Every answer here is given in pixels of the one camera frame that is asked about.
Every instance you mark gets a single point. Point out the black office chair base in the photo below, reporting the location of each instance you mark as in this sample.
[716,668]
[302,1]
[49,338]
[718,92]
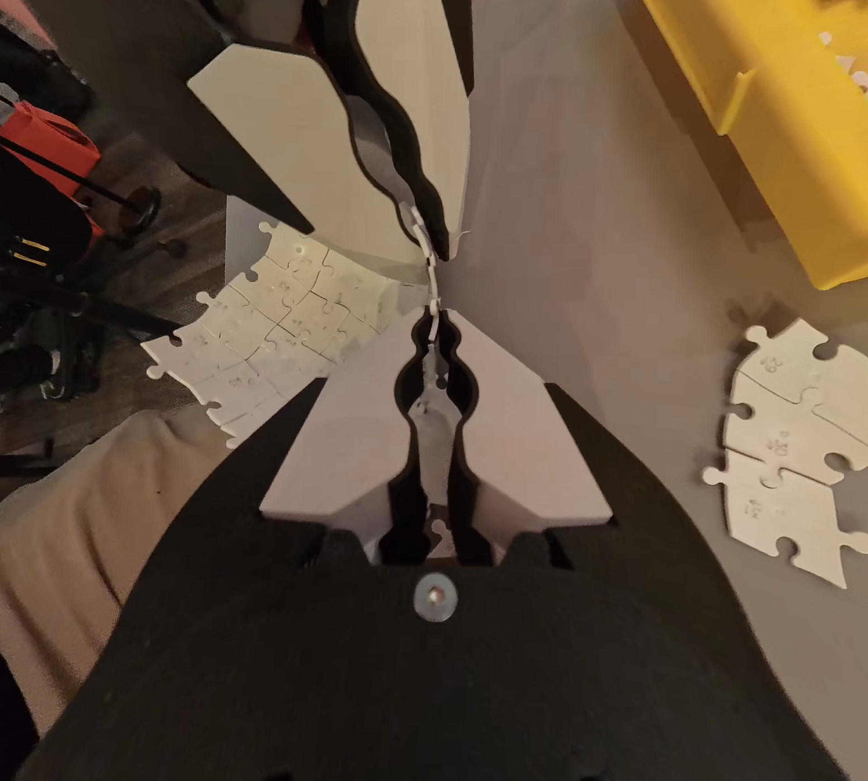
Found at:
[81,313]

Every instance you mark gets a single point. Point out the assembled white puzzle ball section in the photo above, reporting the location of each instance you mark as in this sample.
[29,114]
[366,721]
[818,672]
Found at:
[298,320]

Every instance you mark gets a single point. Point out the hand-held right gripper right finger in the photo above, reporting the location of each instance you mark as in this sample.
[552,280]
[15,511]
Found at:
[529,442]

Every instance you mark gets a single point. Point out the curved white puzzle strip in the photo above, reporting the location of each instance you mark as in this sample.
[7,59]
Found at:
[432,283]

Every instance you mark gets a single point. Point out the person's black top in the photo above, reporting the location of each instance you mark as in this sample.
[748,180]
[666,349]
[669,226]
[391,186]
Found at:
[13,727]

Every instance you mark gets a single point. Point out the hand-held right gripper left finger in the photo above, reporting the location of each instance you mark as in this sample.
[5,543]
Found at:
[339,442]

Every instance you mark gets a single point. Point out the red bag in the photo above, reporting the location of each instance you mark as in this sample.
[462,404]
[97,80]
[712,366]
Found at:
[47,144]

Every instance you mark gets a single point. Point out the three-piece joined puzzle strip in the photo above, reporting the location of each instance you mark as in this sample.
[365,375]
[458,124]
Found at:
[780,455]

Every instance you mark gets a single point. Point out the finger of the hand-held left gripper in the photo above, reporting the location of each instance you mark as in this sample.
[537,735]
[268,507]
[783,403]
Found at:
[285,130]
[420,83]

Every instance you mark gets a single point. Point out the yellow plastic bin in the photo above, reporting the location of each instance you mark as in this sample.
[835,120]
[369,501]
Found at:
[766,83]

